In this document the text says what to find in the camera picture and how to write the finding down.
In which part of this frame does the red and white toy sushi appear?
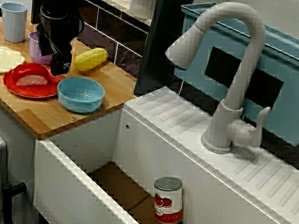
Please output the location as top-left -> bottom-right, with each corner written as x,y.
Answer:
9,61 -> 52,90

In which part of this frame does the purple plastic mug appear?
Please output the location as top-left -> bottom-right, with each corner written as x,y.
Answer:
25,30 -> 57,66

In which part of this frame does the blue plastic bowl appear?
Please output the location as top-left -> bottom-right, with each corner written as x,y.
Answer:
54,74 -> 107,117

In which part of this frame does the wide black upright panel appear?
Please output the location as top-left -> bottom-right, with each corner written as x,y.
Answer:
134,0 -> 195,101

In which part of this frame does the teal plastic bin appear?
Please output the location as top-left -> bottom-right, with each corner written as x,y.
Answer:
166,0 -> 299,147

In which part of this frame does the black rectangular label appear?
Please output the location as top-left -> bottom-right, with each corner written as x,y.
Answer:
201,45 -> 288,109

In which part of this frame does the grey toy faucet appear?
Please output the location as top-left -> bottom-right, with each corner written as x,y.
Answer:
154,0 -> 283,160

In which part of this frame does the red round plate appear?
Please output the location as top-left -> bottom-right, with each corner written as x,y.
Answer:
1,60 -> 69,103

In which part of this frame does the tomato soup can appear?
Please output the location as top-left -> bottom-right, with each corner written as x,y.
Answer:
149,175 -> 187,224

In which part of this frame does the yellow toy corn cob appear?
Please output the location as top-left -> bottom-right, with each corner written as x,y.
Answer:
72,45 -> 110,74

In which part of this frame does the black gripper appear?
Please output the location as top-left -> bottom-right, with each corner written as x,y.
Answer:
31,4 -> 83,78

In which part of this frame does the white toy sink unit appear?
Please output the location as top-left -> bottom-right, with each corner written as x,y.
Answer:
26,72 -> 299,224

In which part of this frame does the plain white canister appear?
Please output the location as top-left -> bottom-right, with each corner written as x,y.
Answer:
127,0 -> 160,20

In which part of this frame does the light blue plastic cup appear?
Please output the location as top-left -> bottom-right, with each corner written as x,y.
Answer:
0,1 -> 30,44

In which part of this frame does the black cabinet handle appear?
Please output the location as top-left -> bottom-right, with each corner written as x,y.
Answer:
0,180 -> 27,224

